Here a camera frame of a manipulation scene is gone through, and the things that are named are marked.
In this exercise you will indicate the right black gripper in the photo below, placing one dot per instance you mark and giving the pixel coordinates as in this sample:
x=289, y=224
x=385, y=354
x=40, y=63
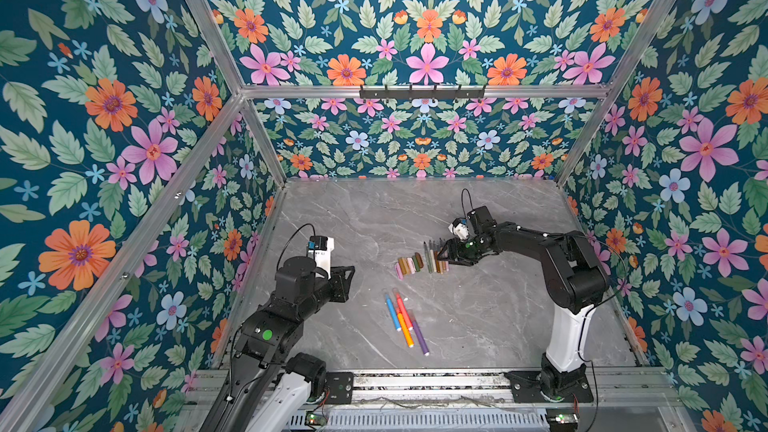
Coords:
x=454, y=251

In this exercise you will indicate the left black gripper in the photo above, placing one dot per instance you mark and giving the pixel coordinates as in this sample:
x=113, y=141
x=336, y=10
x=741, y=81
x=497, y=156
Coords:
x=342, y=280

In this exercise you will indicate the dark green brown marker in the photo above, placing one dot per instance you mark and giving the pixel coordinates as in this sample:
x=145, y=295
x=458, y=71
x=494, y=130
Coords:
x=427, y=257

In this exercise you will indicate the ochre pen cap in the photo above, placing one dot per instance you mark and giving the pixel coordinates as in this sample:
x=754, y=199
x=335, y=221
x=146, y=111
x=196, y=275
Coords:
x=403, y=266

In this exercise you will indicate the purple marker pen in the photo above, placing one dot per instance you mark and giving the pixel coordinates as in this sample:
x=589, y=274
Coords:
x=419, y=335

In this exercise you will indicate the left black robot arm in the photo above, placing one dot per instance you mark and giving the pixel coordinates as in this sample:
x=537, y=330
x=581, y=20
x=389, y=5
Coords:
x=267, y=337

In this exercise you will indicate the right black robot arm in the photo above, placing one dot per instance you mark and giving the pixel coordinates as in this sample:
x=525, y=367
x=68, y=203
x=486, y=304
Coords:
x=574, y=278

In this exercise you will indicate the red marker pen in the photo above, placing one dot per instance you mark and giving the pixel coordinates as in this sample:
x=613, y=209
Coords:
x=403, y=310

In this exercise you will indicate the blue marker pen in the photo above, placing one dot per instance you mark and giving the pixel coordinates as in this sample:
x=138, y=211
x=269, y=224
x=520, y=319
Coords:
x=393, y=312

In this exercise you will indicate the orange marker pen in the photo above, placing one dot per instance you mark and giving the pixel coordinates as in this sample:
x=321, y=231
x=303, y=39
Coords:
x=405, y=330

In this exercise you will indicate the black hook bar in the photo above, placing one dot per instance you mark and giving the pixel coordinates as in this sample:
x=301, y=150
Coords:
x=446, y=93

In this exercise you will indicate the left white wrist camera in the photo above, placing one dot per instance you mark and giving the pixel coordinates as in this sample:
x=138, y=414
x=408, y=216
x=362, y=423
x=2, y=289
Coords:
x=320, y=248

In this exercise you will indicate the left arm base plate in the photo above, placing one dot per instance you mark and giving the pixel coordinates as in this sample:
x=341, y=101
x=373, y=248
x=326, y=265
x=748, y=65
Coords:
x=336, y=388

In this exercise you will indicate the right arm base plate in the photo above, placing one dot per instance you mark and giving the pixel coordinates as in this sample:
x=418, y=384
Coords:
x=533, y=386

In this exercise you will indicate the white vented cable duct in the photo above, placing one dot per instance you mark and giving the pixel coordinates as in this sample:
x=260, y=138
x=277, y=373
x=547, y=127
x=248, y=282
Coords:
x=422, y=420

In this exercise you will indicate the aluminium front rail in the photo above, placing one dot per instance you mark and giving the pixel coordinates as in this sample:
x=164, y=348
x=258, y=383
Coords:
x=612, y=387

